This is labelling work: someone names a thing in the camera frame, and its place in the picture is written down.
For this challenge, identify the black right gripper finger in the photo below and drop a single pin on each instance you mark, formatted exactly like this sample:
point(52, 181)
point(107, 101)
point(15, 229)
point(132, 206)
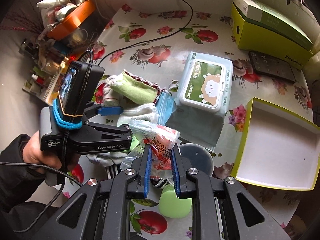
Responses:
point(104, 128)

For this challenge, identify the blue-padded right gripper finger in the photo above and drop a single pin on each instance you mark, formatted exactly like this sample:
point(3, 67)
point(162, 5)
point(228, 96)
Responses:
point(182, 184)
point(142, 166)

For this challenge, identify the wet wipes pack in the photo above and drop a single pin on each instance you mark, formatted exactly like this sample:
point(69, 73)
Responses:
point(206, 83)

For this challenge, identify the yellow-green shoe box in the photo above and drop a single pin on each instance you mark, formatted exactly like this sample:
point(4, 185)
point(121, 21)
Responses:
point(253, 37)

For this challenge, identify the black jacket sleeve forearm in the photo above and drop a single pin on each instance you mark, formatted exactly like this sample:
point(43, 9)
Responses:
point(17, 213)

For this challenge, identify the green white carton box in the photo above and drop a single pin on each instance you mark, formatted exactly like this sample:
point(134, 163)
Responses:
point(257, 13)

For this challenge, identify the white bandage roll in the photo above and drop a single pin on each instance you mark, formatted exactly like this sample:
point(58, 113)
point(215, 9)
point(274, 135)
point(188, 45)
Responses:
point(110, 97)

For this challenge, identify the black smartphone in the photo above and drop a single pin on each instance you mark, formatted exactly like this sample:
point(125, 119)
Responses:
point(271, 66)

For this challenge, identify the orange plastic basin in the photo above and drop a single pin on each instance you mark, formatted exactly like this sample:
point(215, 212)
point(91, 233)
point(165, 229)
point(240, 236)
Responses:
point(72, 21)

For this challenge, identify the blue face mask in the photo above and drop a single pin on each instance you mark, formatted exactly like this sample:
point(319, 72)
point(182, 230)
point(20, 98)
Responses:
point(164, 106)

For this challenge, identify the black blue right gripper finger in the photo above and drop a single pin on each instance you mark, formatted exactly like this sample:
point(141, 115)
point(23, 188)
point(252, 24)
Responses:
point(93, 109)

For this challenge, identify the grey-blue round lid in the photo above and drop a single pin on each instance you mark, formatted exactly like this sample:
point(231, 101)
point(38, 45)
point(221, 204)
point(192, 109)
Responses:
point(199, 157)

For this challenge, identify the grey-green folded cloth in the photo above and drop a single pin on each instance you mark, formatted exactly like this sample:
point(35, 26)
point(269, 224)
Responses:
point(196, 125)

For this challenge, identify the black striped sock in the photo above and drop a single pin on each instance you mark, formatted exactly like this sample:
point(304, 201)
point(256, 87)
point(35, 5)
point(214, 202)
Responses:
point(112, 171)

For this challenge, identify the white green crumpled cloth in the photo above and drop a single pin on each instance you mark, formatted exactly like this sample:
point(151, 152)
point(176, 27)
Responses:
point(107, 159)

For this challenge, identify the light green round sponge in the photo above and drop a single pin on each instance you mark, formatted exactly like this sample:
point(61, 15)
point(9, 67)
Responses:
point(171, 206)

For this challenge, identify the black camera with screen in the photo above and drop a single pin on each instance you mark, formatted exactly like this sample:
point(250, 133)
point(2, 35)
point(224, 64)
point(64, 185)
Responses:
point(77, 89)

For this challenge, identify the open yellow-green box tray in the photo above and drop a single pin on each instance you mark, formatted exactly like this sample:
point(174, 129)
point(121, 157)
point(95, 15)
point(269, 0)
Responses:
point(279, 149)

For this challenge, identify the white towel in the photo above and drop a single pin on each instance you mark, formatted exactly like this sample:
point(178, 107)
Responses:
point(147, 112)

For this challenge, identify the green cloth with red trim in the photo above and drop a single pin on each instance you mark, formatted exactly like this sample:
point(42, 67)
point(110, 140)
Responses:
point(136, 88)

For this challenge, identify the clear red snack packet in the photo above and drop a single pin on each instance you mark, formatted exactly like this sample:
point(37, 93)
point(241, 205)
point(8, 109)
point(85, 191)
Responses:
point(161, 139)

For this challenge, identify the person's left hand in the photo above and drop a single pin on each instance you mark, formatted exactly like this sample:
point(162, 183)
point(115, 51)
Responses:
point(30, 153)

